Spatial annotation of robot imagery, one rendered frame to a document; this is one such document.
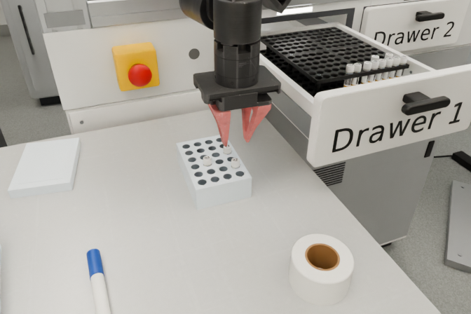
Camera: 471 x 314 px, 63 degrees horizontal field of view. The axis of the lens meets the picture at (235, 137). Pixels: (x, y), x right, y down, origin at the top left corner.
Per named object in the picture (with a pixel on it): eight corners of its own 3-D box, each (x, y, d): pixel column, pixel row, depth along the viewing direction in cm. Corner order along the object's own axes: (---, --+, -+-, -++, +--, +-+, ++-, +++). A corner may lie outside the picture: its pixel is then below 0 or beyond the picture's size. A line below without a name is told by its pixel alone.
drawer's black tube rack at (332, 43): (400, 99, 68) (409, 64, 64) (312, 117, 63) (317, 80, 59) (330, 55, 85) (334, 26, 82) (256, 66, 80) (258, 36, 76)
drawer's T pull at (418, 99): (449, 107, 52) (453, 97, 52) (405, 117, 50) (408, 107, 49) (429, 95, 55) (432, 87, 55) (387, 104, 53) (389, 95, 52)
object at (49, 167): (72, 190, 59) (69, 181, 58) (10, 198, 57) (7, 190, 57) (80, 144, 69) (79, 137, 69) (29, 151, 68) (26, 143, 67)
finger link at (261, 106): (207, 133, 58) (205, 75, 52) (251, 125, 60) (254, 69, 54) (220, 160, 52) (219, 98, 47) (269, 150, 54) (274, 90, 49)
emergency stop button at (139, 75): (153, 86, 68) (151, 64, 66) (130, 90, 67) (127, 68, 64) (151, 79, 70) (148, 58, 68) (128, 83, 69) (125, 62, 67)
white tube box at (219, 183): (251, 197, 58) (251, 176, 56) (196, 210, 55) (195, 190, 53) (225, 151, 68) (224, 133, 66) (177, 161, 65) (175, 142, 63)
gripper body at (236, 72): (193, 85, 52) (190, 32, 48) (262, 76, 55) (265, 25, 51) (205, 108, 47) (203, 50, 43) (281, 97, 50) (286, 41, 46)
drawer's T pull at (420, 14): (444, 19, 87) (446, 12, 86) (418, 22, 85) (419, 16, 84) (432, 15, 90) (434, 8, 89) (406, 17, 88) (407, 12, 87)
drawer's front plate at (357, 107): (468, 129, 63) (492, 65, 57) (312, 168, 54) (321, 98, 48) (459, 124, 64) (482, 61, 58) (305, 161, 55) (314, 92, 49)
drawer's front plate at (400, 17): (456, 43, 97) (471, -3, 91) (360, 58, 89) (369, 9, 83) (451, 40, 99) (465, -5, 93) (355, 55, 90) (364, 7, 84)
